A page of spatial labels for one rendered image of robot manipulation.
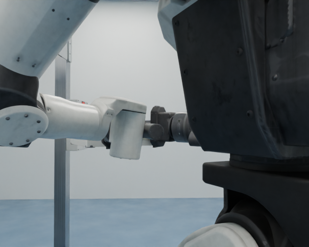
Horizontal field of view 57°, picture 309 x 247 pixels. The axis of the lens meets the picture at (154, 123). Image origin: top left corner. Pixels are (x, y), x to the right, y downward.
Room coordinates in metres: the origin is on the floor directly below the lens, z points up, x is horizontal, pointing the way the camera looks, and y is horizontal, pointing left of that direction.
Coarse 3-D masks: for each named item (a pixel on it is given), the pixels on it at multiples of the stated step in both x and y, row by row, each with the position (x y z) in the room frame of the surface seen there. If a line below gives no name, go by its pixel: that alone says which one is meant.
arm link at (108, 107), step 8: (104, 96) 0.55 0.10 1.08; (112, 96) 0.54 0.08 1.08; (96, 104) 0.53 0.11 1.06; (104, 104) 0.53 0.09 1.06; (112, 104) 0.53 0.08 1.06; (120, 104) 0.54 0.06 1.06; (128, 104) 0.56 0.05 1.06; (136, 104) 0.57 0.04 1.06; (144, 104) 0.59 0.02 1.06; (104, 112) 0.52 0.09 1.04; (112, 112) 0.53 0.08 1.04; (144, 112) 0.59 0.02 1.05; (104, 120) 0.52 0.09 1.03; (104, 128) 0.52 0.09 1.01; (96, 136) 0.52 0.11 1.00; (104, 136) 0.53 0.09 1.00
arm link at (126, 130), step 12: (120, 120) 0.58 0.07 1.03; (132, 120) 0.58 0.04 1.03; (144, 120) 0.60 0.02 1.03; (108, 132) 0.64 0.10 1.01; (120, 132) 0.58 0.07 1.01; (132, 132) 0.58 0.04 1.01; (144, 132) 0.62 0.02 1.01; (156, 132) 0.59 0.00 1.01; (120, 144) 0.57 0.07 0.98; (132, 144) 0.58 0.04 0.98; (120, 156) 0.57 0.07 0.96; (132, 156) 0.58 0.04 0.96
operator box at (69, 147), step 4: (72, 100) 1.43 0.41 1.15; (76, 100) 1.43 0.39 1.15; (80, 100) 1.47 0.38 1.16; (68, 140) 1.43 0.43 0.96; (68, 144) 1.43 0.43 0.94; (68, 148) 1.43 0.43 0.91; (72, 148) 1.43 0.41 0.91; (76, 148) 1.43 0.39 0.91; (80, 148) 1.48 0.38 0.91; (84, 148) 1.54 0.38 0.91
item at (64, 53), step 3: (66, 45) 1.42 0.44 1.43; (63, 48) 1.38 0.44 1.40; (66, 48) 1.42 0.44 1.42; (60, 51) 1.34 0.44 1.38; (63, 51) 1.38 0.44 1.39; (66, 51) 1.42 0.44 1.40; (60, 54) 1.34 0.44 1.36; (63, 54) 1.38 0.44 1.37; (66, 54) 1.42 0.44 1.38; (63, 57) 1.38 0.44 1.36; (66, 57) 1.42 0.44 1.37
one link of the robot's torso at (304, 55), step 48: (192, 0) 0.32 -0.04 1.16; (240, 0) 0.26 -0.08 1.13; (288, 0) 0.25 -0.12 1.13; (192, 48) 0.34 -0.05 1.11; (240, 48) 0.27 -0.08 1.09; (288, 48) 0.25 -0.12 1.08; (192, 96) 0.36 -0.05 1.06; (240, 96) 0.29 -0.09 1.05; (288, 96) 0.25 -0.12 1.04; (240, 144) 0.32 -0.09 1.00; (288, 144) 0.27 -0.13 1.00
